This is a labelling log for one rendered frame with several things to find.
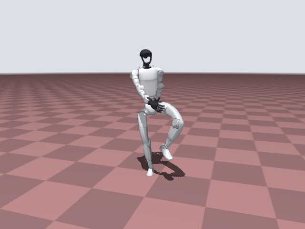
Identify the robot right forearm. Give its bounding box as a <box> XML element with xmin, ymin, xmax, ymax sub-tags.
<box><xmin>136</xmin><ymin>86</ymin><xmax>149</xmax><ymax>103</ymax></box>

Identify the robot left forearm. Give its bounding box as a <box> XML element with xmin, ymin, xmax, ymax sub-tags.
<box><xmin>155</xmin><ymin>89</ymin><xmax>163</xmax><ymax>100</ymax></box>

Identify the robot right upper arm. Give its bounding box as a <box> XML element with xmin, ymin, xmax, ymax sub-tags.
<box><xmin>130</xmin><ymin>70</ymin><xmax>144</xmax><ymax>90</ymax></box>

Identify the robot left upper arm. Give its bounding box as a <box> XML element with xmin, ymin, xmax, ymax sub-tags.
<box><xmin>156</xmin><ymin>67</ymin><xmax>164</xmax><ymax>90</ymax></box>

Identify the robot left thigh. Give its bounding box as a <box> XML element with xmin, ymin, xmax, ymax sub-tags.
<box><xmin>159</xmin><ymin>102</ymin><xmax>183</xmax><ymax>128</ymax></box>

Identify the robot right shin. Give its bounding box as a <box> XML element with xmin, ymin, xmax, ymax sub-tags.
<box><xmin>143</xmin><ymin>144</ymin><xmax>153</xmax><ymax>168</ymax></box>

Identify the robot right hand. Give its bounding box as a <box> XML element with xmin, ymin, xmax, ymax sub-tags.
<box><xmin>147</xmin><ymin>97</ymin><xmax>165</xmax><ymax>113</ymax></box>

